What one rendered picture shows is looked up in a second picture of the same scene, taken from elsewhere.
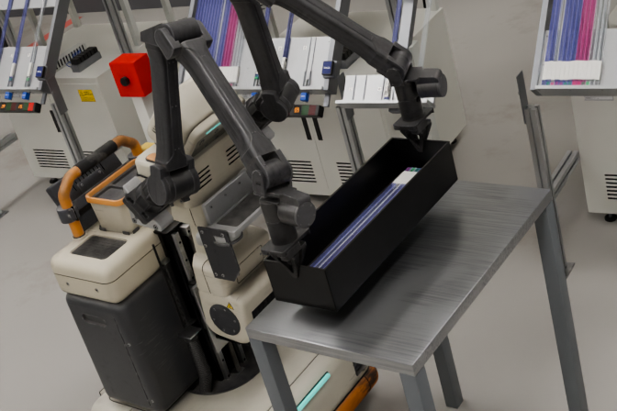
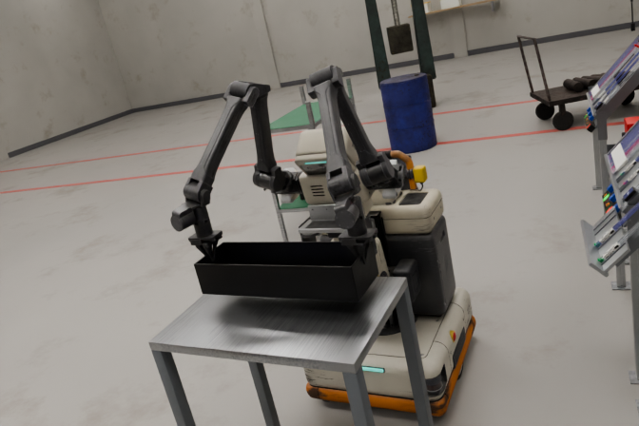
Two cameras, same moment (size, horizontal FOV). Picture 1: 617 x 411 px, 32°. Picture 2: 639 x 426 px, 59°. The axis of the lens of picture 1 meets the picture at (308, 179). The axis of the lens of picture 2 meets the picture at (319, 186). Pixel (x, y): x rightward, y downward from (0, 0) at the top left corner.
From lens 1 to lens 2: 2.70 m
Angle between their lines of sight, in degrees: 71
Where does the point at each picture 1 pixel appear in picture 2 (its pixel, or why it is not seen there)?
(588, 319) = not seen: outside the picture
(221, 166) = not seen: hidden behind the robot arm
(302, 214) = (174, 221)
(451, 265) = (254, 333)
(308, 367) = (380, 356)
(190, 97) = (313, 138)
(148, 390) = not seen: hidden behind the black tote
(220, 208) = (320, 215)
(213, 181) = (326, 197)
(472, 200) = (348, 323)
